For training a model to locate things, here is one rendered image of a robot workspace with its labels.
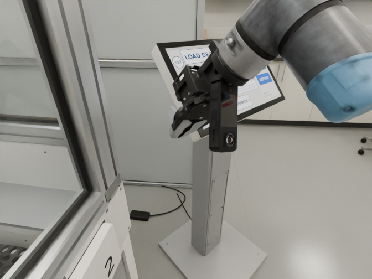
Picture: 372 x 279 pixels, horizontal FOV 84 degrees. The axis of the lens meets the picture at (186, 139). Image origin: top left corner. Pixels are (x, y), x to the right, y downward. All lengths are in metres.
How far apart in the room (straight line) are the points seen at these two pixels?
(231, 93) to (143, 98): 1.18
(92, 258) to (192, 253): 1.06
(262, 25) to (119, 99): 1.34
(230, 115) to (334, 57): 0.16
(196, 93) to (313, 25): 0.18
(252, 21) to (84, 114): 0.26
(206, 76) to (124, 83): 1.16
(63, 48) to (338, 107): 0.31
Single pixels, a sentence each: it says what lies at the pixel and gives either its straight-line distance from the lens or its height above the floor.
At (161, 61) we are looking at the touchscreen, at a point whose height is 1.15.
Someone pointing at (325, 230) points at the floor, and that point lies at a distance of 1.84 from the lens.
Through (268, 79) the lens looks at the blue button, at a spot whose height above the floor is 1.04.
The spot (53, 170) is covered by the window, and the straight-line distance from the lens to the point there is 0.33.
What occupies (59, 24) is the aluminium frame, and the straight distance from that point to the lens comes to 0.32.
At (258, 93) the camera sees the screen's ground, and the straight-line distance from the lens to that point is 0.87.
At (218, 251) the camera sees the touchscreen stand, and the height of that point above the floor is 0.04.
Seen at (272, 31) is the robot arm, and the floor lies 1.24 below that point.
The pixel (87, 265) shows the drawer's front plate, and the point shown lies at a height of 0.93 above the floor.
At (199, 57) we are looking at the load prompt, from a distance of 0.74.
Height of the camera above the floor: 1.25
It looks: 29 degrees down
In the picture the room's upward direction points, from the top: straight up
